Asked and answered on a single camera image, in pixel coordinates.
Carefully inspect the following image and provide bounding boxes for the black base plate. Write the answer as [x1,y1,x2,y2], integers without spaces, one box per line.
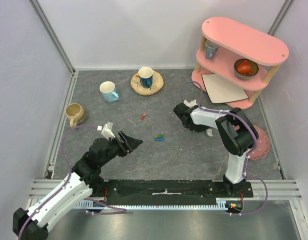
[91,179,253,204]

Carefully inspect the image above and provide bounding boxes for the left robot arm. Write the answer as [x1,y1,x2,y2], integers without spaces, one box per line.
[13,131,143,240]

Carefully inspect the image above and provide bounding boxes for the dark blue mug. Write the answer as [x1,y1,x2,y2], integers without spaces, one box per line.
[138,66,154,88]

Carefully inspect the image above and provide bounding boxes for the beige floral plate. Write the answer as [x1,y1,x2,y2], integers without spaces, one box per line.
[130,70,164,96]

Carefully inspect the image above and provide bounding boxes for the red cup in bowl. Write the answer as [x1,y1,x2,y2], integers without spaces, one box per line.
[236,60,252,75]

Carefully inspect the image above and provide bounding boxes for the light blue mug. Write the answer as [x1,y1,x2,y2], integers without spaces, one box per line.
[99,81,119,103]

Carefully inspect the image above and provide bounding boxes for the dark patterned bowl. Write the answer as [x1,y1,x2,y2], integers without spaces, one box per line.
[234,58,259,80]

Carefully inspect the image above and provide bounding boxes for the grey-blue mug on shelf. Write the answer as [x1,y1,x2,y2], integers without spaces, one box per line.
[204,40,219,60]

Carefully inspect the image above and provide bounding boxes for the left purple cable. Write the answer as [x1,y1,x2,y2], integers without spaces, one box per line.
[17,124,128,240]

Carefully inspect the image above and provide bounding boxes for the pink three-tier shelf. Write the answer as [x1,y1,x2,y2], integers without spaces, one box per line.
[191,16,289,109]

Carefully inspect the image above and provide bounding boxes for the pink dotted plate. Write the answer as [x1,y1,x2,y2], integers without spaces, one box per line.
[249,126,270,160]

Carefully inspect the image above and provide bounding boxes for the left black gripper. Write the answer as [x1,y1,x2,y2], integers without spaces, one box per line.
[99,130,143,166]

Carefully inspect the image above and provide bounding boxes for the beige mug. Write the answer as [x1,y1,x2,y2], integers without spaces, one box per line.
[65,103,86,128]

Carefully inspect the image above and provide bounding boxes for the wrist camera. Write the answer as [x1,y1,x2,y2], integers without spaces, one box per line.
[97,122,116,140]
[183,99,197,108]

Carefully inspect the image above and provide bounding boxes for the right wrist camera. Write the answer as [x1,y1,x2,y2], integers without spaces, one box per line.
[183,99,197,108]

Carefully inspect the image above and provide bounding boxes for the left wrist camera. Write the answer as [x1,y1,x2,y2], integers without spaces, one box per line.
[97,122,116,140]

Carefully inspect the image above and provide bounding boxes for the white square plate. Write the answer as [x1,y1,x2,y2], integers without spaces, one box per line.
[202,74,248,104]

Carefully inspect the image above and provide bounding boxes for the white remote control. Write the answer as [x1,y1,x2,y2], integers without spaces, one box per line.
[206,128,213,137]

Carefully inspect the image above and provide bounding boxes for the blue-white cable duct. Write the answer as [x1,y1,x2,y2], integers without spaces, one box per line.
[73,198,243,211]

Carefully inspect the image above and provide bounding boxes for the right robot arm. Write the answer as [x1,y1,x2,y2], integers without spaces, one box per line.
[173,100,258,197]

